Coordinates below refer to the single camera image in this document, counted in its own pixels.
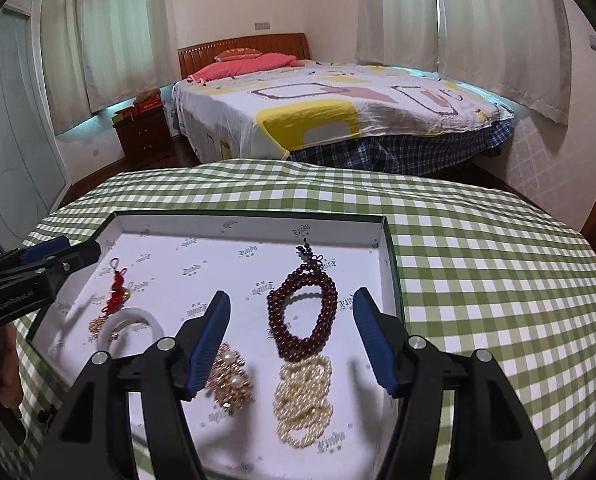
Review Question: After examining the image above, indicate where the dark wooden nightstand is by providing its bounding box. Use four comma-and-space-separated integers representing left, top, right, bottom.
115, 107, 173, 166

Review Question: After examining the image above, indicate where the blue plaid bed skirt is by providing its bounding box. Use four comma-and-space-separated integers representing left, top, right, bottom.
290, 120, 513, 177

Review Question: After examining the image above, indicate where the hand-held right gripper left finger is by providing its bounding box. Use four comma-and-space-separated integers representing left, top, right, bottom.
32, 290, 232, 480

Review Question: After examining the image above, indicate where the bed with patterned sheet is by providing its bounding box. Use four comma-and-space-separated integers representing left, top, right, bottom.
172, 60, 514, 163

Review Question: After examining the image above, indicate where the dark red bead bracelet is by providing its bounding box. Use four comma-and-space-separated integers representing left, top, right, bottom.
267, 244, 339, 361

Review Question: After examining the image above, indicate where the shallow green cardboard box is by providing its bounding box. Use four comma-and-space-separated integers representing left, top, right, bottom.
15, 210, 406, 480

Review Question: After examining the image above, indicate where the frosted glass wardrobe door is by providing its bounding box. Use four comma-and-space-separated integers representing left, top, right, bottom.
0, 2, 71, 261

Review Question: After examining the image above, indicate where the red knot gold charm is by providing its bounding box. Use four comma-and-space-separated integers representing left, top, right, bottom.
88, 257, 134, 338

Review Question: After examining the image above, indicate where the pale green curtain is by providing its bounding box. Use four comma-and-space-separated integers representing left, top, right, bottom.
40, 0, 91, 113
355, 0, 441, 67
435, 0, 574, 126
78, 0, 179, 106

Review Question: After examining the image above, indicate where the white pearl necklace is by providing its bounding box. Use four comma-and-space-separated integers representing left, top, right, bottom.
273, 357, 335, 448

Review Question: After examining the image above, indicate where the wooden bed headboard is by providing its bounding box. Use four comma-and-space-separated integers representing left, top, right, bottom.
178, 33, 311, 78

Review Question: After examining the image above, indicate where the pink pillow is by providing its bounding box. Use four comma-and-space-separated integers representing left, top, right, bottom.
188, 53, 303, 83

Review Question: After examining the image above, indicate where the orange cushion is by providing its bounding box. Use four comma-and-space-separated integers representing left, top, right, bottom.
214, 48, 261, 61

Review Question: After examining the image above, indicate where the green checked tablecloth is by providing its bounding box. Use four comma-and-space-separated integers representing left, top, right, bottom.
0, 157, 596, 480

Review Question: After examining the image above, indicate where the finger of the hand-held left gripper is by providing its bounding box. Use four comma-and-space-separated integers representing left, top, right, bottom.
28, 241, 101, 291
0, 237, 73, 276

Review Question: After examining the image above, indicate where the gold pearl brooch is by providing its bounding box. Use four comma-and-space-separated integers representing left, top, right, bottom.
205, 342, 255, 411

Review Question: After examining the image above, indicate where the person's left hand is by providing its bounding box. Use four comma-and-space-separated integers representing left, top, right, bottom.
0, 322, 23, 426

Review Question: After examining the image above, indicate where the white jade bangle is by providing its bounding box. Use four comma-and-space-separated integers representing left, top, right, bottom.
95, 307, 165, 356

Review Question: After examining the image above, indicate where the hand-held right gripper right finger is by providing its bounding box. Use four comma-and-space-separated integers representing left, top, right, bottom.
353, 287, 554, 480

